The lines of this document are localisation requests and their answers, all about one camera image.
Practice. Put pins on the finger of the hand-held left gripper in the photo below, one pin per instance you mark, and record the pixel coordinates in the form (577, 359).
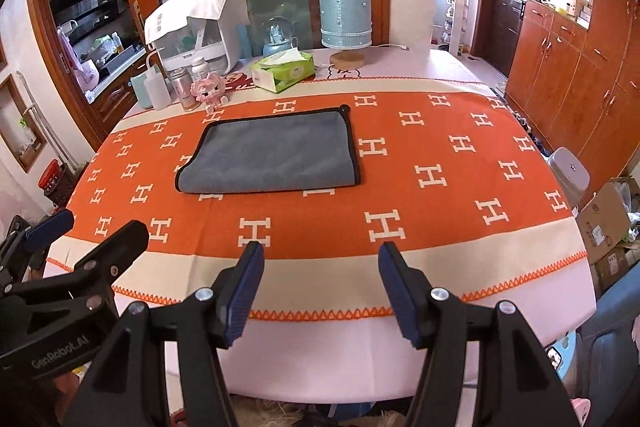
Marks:
(117, 249)
(50, 224)

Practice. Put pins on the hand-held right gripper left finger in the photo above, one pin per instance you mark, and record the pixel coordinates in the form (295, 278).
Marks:
(242, 297)

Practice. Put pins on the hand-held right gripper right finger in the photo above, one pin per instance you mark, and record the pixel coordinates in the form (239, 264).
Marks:
(400, 297)

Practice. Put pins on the grey towel with black edge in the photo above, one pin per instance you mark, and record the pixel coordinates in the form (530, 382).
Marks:
(270, 152)

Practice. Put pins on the red bucket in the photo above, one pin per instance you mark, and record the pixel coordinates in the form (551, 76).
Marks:
(50, 177)

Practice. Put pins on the pink tablecloth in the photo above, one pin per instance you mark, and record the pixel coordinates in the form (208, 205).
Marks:
(350, 357)

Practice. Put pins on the orange printed blanket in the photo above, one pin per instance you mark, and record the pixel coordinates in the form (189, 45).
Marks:
(450, 207)

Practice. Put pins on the teal cup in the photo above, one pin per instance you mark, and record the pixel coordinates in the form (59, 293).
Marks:
(137, 93)

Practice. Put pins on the white squeeze bottle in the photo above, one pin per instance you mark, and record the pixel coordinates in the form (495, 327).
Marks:
(157, 89)

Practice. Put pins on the clear glass jar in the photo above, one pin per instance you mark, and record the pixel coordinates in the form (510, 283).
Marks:
(183, 93)

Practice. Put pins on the pink block toy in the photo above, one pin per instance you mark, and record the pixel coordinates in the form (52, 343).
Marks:
(209, 89)

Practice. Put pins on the white-capped pill bottle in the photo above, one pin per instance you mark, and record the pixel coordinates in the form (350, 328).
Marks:
(200, 68)

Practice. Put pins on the white plastic stool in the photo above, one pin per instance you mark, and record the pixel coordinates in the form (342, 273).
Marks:
(567, 172)

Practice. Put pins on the small cardboard box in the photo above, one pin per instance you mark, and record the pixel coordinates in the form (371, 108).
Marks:
(610, 269)

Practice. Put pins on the large cardboard box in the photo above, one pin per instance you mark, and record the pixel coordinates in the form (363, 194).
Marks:
(600, 214)

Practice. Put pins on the blue chair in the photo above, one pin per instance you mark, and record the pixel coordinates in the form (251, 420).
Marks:
(615, 347)

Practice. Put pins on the white plastic storage box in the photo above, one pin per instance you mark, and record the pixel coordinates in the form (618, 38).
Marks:
(220, 49)

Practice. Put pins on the green tissue pack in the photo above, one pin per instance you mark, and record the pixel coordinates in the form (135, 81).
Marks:
(289, 74)

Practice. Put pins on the white cloth cover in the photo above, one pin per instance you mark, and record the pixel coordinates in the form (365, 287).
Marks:
(200, 9)

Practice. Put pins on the snow globe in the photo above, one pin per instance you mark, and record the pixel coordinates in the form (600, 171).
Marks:
(277, 36)

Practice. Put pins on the tall wooden cabinet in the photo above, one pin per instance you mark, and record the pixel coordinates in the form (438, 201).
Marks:
(575, 72)

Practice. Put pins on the white shoe rack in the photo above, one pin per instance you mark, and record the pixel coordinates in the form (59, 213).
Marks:
(460, 17)

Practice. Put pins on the light blue table lamp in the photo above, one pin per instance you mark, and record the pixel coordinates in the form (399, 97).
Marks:
(345, 14)

